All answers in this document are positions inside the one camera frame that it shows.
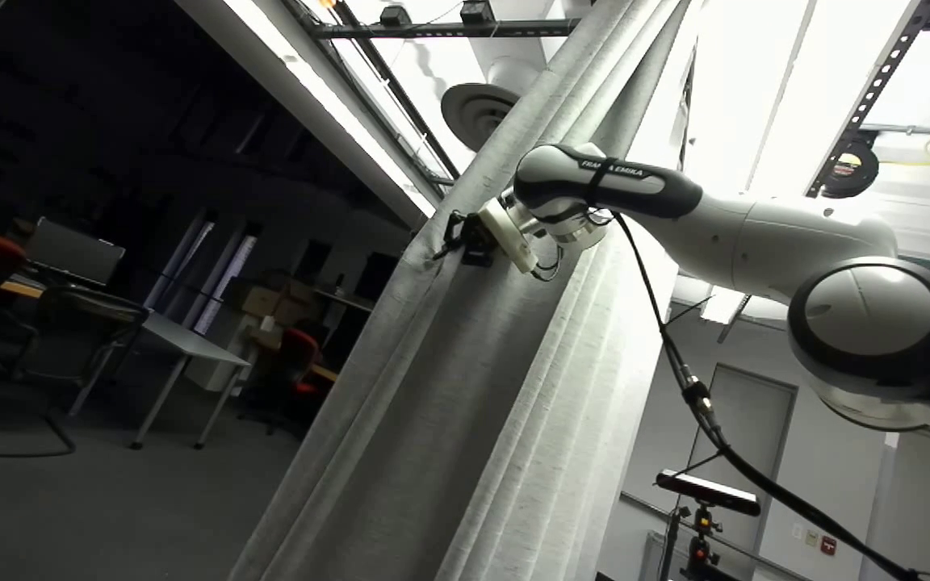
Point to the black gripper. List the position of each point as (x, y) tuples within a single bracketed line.
[(482, 239)]

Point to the gray fabric curtain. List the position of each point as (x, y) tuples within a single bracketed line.
[(465, 431)]

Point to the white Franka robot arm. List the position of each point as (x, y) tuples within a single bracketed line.
[(756, 237)]

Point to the round dome ceiling light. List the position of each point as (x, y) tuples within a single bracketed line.
[(477, 113)]

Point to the red swivel chair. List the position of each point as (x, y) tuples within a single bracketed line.
[(303, 359)]

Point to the cardboard boxes stack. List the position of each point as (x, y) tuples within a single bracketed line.
[(271, 312)]

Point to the white ceiling beam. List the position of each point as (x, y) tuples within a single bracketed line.
[(316, 97)]

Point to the black ceiling pipe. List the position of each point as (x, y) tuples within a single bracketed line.
[(444, 27)]

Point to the white folding table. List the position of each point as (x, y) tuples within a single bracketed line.
[(191, 344)]

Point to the gray door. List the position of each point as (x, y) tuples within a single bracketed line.
[(752, 431)]

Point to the dark laptop screen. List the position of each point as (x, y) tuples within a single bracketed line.
[(76, 254)]

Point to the dark wooden desk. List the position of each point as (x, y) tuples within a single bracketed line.
[(67, 297)]

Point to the black round ceiling fixture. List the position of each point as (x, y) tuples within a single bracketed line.
[(852, 165)]

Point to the black bar camera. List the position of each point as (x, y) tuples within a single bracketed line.
[(708, 493)]

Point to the black camera tripod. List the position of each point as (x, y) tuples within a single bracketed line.
[(703, 542)]

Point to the black perforated ceiling rail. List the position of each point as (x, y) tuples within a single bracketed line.
[(872, 75)]

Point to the small red wall sign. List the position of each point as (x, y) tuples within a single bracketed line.
[(829, 545)]

